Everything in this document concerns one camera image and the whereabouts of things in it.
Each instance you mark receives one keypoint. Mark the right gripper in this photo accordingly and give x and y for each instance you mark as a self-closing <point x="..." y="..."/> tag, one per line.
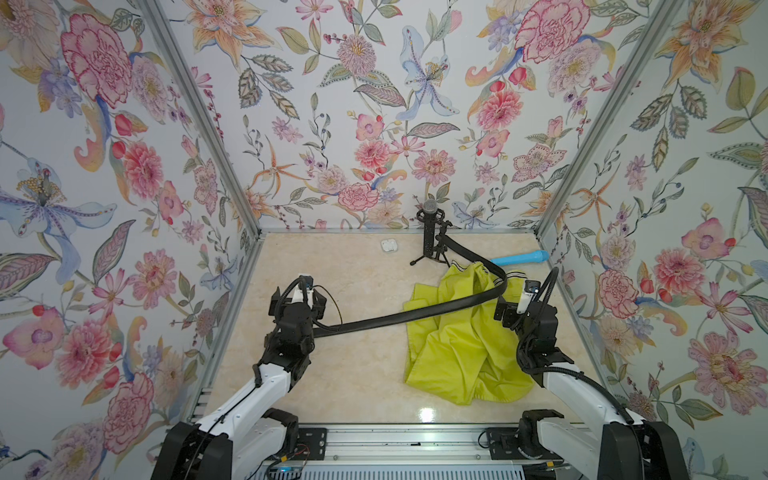
<point x="510" y="312"/>

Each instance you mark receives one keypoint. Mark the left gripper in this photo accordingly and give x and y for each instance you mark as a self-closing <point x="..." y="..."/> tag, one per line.
<point x="317" y="309"/>

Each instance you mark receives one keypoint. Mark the black leather belt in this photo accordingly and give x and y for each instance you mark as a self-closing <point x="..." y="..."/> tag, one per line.
<point x="467" y="302"/>

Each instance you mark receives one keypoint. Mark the lime green trousers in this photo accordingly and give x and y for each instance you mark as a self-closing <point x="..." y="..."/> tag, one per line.
<point x="465" y="355"/>

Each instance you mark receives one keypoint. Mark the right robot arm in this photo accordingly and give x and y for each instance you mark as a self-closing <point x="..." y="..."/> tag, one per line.
<point x="611" y="442"/>

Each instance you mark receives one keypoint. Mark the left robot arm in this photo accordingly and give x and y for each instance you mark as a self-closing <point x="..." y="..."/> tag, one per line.
<point x="234" y="440"/>

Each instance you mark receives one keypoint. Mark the blue toy microphone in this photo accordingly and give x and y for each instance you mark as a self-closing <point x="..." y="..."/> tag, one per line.
<point x="538" y="256"/>

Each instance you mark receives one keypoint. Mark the black microphone on tripod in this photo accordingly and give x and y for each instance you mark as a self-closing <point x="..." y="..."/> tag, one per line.
<point x="435" y="226"/>

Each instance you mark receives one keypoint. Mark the small white earbud case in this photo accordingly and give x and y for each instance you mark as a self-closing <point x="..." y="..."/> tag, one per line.
<point x="389" y="245"/>

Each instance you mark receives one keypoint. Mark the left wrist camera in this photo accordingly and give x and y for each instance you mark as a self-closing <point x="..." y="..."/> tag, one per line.
<point x="304" y="291"/>

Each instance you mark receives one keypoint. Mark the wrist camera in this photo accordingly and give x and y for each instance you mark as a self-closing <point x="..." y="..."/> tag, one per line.
<point x="304" y="291"/>
<point x="529" y="293"/>

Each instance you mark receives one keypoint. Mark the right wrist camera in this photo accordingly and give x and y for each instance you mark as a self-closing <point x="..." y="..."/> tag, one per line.
<point x="529" y="293"/>

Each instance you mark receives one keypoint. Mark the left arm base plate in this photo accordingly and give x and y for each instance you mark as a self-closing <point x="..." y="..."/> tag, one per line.
<point x="302" y="443"/>

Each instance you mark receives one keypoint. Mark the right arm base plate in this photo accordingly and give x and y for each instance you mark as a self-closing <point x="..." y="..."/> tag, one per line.
<point x="508" y="444"/>

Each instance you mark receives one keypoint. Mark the aluminium front rail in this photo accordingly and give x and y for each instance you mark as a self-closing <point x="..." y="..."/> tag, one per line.
<point x="375" y="439"/>

